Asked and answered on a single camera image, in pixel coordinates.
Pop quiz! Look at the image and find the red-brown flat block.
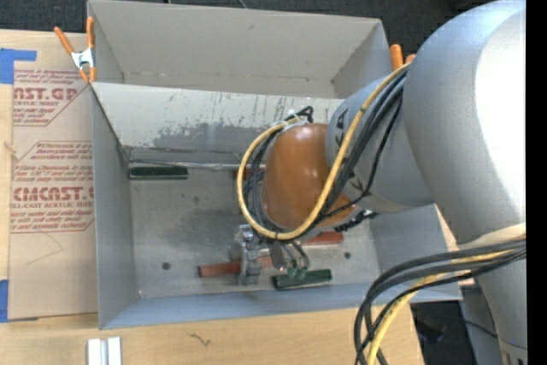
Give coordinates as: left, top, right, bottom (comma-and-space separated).
298, 231, 345, 246
197, 258, 275, 279

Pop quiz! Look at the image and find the grey metal bin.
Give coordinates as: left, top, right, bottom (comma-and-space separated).
86, 0, 463, 331

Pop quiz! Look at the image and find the dark green flat block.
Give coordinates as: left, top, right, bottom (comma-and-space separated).
271, 268, 333, 291
128, 166, 190, 181

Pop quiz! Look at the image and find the brown cardboard board red print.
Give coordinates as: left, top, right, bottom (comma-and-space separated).
7, 28, 101, 321

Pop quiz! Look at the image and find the black cylinder on white bracket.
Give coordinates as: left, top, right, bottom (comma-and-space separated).
334, 209, 379, 233

